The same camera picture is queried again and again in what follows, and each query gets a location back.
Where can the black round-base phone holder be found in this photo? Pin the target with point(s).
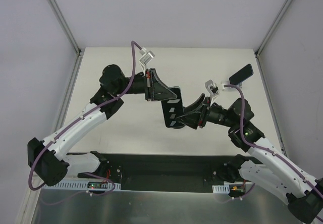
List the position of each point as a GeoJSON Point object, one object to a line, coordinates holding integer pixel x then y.
{"type": "Point", "coordinates": [178, 127]}

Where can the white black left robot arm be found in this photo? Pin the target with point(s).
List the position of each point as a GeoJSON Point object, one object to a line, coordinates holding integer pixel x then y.
{"type": "Point", "coordinates": [48, 157]}

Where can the right aluminium frame post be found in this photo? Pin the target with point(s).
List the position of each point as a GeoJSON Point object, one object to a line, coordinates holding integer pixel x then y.
{"type": "Point", "coordinates": [273, 27]}

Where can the teal smartphone black screen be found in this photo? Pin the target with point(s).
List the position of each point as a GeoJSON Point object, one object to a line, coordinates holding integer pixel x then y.
{"type": "Point", "coordinates": [172, 108]}

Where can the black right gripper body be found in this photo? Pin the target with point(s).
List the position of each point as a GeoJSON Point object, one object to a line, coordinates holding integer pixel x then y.
{"type": "Point", "coordinates": [204, 113]}

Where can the left white cable duct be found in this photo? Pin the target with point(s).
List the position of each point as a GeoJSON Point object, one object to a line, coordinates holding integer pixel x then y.
{"type": "Point", "coordinates": [84, 185]}

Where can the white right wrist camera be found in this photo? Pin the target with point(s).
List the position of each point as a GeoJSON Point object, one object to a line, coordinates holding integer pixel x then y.
{"type": "Point", "coordinates": [213, 90]}

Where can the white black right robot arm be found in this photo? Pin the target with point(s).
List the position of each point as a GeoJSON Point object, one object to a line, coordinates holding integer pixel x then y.
{"type": "Point", "coordinates": [300, 191]}

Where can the white folding phone stand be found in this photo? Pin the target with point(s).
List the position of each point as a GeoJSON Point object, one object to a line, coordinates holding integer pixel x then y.
{"type": "Point", "coordinates": [226, 86]}

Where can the blue smartphone black screen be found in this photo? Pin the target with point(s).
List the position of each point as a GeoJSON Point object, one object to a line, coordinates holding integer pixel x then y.
{"type": "Point", "coordinates": [240, 76]}

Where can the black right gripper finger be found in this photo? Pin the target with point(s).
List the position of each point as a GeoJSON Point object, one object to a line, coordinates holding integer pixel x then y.
{"type": "Point", "coordinates": [190, 118]}
{"type": "Point", "coordinates": [196, 104]}

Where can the left aluminium frame post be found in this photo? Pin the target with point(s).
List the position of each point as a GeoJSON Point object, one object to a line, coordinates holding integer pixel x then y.
{"type": "Point", "coordinates": [64, 26]}

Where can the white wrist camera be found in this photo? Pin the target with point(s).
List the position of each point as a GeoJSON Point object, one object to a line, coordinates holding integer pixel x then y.
{"type": "Point", "coordinates": [213, 90]}
{"type": "Point", "coordinates": [146, 57]}

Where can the right white cable duct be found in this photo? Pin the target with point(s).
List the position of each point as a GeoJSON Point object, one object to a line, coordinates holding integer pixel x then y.
{"type": "Point", "coordinates": [221, 189]}

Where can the white cable duct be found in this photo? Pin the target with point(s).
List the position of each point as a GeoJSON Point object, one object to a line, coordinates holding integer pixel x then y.
{"type": "Point", "coordinates": [84, 185]}
{"type": "Point", "coordinates": [221, 189]}

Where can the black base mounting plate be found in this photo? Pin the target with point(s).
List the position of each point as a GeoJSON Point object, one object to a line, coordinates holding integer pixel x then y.
{"type": "Point", "coordinates": [171, 173]}

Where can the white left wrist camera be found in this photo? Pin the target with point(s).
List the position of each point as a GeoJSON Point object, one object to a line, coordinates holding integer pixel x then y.
{"type": "Point", "coordinates": [146, 57]}

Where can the aluminium frame post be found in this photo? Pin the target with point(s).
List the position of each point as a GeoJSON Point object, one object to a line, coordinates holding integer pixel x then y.
{"type": "Point", "coordinates": [64, 26]}
{"type": "Point", "coordinates": [273, 27]}

